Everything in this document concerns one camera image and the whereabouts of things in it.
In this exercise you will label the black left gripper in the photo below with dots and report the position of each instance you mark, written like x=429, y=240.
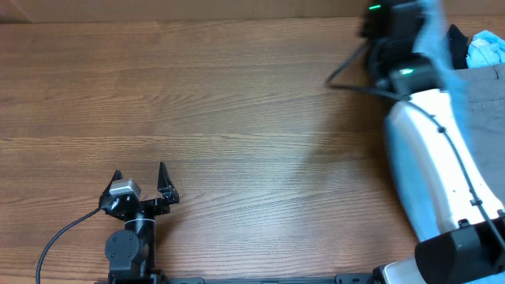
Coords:
x=168, y=192

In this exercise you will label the light blue denim jeans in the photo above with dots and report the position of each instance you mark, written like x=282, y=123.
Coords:
x=430, y=162

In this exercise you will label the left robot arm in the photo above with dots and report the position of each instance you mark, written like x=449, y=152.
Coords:
x=131, y=251

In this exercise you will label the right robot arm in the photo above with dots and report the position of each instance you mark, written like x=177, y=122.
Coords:
x=472, y=252

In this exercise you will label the black garment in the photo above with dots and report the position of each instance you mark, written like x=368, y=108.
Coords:
x=458, y=47

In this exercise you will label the grey shorts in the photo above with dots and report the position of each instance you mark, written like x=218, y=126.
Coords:
x=485, y=120

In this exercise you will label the light blue crumpled cloth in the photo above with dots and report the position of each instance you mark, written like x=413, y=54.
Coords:
x=485, y=49

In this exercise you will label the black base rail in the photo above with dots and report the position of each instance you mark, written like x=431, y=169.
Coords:
x=358, y=278

